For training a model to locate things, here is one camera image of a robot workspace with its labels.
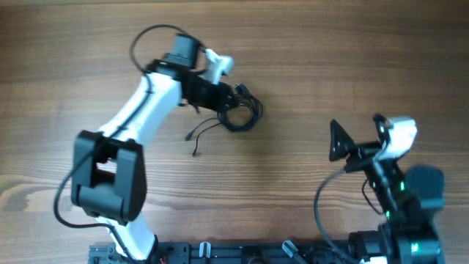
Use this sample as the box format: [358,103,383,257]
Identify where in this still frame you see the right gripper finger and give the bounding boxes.
[329,119,358,161]
[373,113,389,146]

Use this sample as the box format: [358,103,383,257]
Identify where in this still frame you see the black usb cables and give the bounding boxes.
[184,81,265,158]

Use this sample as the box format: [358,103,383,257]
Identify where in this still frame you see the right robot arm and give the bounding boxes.
[329,114,445,263]

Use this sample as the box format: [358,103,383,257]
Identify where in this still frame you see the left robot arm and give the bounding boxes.
[65,33,239,263]

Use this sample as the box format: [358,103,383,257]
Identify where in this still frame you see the black right camera cable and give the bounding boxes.
[313,128,399,264]

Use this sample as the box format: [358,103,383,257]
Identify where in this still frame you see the black camera cable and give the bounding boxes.
[53,23,206,262]
[313,128,399,264]

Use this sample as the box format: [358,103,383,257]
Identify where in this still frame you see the black left camera cable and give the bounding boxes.
[53,23,206,262]

